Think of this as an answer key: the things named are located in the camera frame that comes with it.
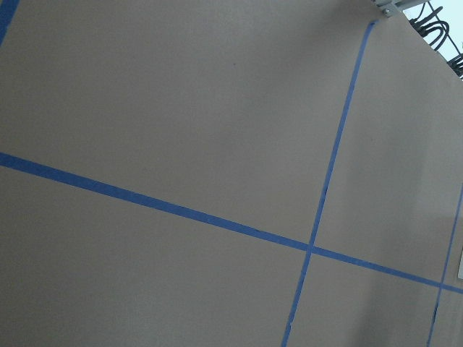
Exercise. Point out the grey metal bracket corner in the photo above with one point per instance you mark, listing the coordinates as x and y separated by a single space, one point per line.
391 7

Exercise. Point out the white camera mast base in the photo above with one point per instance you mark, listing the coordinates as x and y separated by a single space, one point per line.
460 267

